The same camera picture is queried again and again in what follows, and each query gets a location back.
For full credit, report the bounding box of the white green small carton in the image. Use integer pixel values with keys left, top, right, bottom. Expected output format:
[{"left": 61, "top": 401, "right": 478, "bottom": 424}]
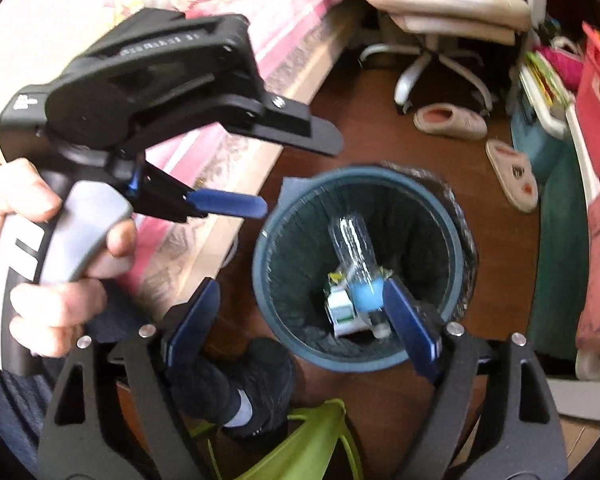
[{"left": 325, "top": 285, "right": 370, "bottom": 338}]

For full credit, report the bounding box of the clear plastic water bottle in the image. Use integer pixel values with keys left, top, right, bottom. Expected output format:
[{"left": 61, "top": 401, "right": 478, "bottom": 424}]
[{"left": 328, "top": 214, "right": 391, "bottom": 339}]

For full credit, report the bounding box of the blue round trash bin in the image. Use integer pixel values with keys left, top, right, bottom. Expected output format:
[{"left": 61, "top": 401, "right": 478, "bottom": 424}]
[{"left": 252, "top": 162, "right": 479, "bottom": 373}]

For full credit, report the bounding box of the person's left hand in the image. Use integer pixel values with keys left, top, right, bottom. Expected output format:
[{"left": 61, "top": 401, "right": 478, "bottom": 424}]
[{"left": 0, "top": 158, "right": 136, "bottom": 375}]

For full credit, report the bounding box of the white paper on floor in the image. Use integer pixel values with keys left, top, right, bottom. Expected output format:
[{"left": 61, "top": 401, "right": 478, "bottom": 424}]
[{"left": 277, "top": 177, "right": 313, "bottom": 207}]

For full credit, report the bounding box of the person's black shoe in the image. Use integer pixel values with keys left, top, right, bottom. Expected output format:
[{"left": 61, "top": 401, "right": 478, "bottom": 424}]
[{"left": 166, "top": 337, "right": 296, "bottom": 440}]

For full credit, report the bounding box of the dark green storage box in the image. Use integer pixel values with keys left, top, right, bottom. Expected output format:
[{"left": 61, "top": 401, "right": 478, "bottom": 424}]
[{"left": 509, "top": 109, "right": 592, "bottom": 361}]

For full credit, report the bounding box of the lime green plastic bag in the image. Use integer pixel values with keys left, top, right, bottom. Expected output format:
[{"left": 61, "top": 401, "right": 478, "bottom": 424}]
[{"left": 189, "top": 398, "right": 365, "bottom": 480}]

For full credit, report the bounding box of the pink slipper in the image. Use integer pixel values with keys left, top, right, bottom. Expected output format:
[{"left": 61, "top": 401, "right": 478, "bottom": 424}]
[
  {"left": 413, "top": 103, "right": 488, "bottom": 140},
  {"left": 486, "top": 139, "right": 539, "bottom": 214}
]

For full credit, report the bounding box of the pink striped bed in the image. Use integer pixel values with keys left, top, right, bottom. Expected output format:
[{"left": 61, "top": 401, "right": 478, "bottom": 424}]
[{"left": 0, "top": 0, "right": 343, "bottom": 316}]

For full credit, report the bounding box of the white office chair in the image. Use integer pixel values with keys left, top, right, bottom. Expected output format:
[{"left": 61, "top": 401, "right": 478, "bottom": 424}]
[{"left": 358, "top": 0, "right": 532, "bottom": 116}]

